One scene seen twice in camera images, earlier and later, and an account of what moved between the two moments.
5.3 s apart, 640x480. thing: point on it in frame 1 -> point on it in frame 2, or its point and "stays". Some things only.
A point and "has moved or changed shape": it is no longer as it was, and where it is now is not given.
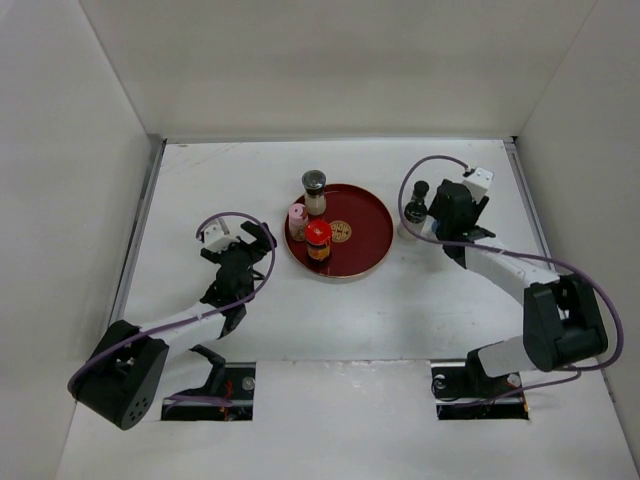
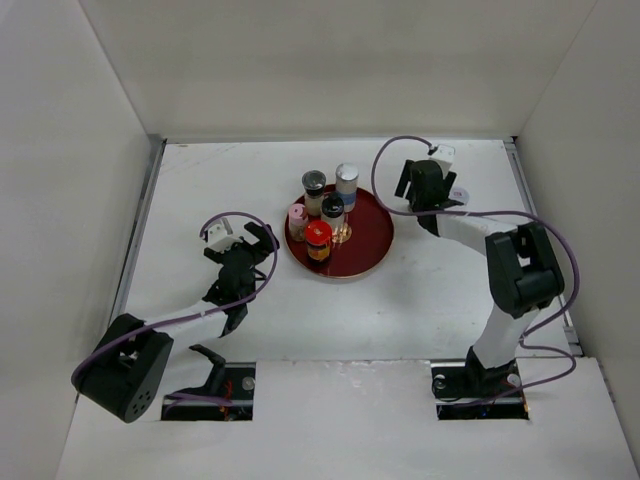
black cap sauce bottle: (417, 210) has moved or changed shape
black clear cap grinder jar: (314, 182) stays
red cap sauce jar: (318, 241) stays
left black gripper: (255, 252) stays
